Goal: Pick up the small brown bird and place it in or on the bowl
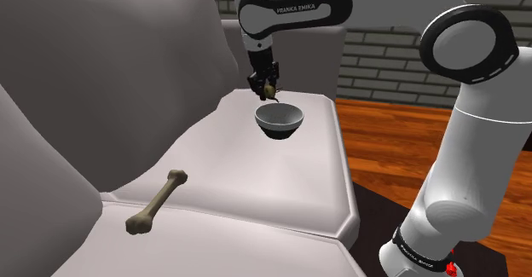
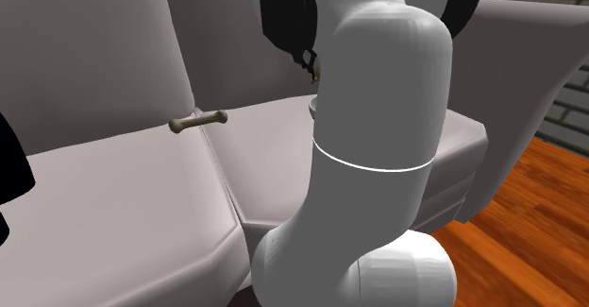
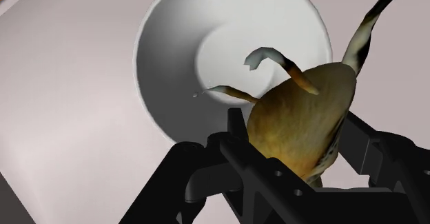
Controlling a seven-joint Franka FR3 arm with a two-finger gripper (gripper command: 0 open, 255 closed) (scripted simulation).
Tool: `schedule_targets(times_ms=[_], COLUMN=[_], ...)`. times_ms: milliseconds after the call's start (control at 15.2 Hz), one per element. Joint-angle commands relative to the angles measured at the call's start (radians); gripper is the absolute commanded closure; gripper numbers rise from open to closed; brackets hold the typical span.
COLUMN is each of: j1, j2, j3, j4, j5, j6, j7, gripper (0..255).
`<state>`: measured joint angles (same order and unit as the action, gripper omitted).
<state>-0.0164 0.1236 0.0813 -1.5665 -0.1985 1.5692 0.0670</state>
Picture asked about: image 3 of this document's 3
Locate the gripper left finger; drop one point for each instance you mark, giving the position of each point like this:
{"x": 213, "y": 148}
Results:
{"x": 215, "y": 163}

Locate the brown animal figure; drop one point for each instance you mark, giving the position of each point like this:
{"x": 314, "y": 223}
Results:
{"x": 299, "y": 122}

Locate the white bowl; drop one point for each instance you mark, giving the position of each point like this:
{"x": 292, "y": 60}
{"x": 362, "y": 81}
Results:
{"x": 188, "y": 48}

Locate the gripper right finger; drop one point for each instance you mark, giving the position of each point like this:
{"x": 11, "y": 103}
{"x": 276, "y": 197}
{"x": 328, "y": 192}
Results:
{"x": 386, "y": 156}

